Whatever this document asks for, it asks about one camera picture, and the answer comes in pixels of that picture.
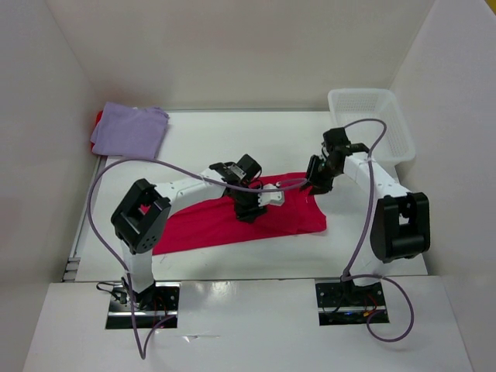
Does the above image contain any magenta t shirt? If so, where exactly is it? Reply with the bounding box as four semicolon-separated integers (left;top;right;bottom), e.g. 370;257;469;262
144;178;327;255

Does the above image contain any lilac t shirt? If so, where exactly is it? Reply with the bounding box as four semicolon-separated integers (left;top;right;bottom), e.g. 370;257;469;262
90;102;170;160

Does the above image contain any red t shirt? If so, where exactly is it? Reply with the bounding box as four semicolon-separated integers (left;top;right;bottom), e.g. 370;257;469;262
90;110;103;151

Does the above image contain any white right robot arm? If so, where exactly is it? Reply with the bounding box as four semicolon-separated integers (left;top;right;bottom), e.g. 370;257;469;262
301;127;431;287

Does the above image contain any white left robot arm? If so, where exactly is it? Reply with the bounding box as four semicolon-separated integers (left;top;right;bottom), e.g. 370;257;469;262
111;154;267;309

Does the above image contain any white plastic basket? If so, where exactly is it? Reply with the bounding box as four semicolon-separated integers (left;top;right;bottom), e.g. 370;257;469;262
328;88;416;167

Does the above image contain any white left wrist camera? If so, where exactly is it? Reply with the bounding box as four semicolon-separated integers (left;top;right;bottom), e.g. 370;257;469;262
257;184;284;207

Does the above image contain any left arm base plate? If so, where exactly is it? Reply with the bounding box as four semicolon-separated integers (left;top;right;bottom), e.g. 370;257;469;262
96;281;181;330

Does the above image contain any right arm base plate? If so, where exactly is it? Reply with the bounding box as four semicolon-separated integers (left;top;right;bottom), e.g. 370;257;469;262
315;281;389;326

